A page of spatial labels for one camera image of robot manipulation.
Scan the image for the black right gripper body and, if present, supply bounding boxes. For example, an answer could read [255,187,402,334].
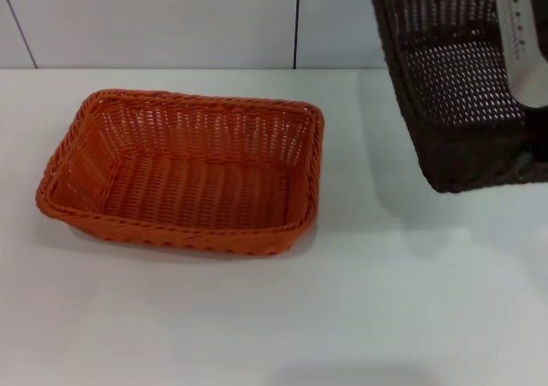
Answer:
[524,102,548,162]

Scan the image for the dark brown woven plastic basket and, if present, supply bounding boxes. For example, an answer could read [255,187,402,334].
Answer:
[370,0,548,195]

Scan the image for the orange woven plastic basket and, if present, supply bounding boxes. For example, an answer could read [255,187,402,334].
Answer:
[34,88,326,257]

